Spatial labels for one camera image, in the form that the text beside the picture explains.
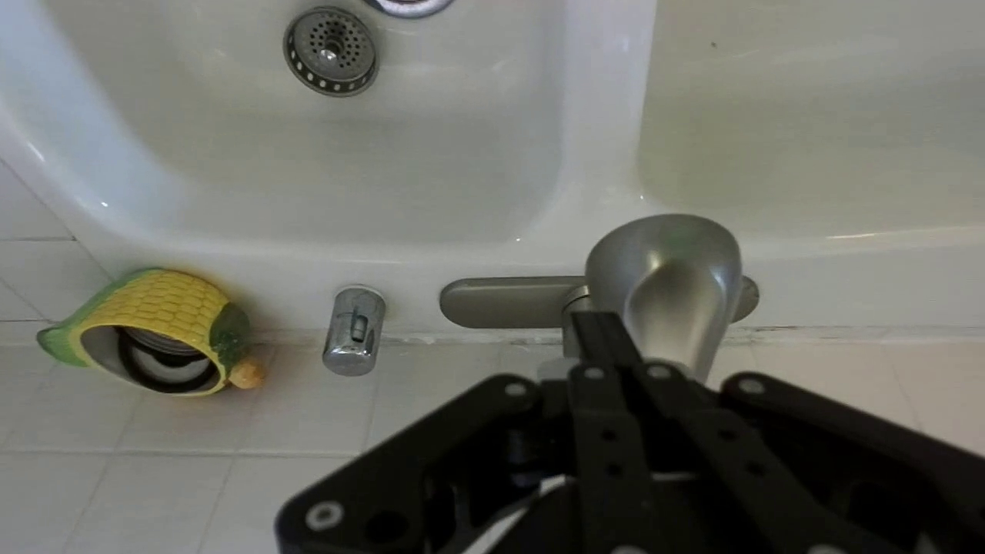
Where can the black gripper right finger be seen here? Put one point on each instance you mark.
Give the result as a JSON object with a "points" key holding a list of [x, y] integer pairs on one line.
{"points": [[821, 481]]}

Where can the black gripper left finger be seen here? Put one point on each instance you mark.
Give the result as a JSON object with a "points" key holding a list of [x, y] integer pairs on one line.
{"points": [[604, 463]]}

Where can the brushed metal faucet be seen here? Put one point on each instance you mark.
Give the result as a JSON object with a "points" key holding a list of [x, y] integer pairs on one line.
{"points": [[665, 277]]}

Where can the white double basin sink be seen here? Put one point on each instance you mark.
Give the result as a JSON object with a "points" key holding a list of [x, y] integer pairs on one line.
{"points": [[464, 155]]}

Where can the small chrome cap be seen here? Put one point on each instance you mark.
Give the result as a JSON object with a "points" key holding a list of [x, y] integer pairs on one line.
{"points": [[353, 334]]}

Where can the yellow corn shaped holder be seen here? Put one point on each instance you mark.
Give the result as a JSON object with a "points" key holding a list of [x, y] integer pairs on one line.
{"points": [[164, 308]]}

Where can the metal strainer basket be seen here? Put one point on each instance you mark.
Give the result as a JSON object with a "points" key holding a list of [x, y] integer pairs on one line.
{"points": [[331, 49]]}

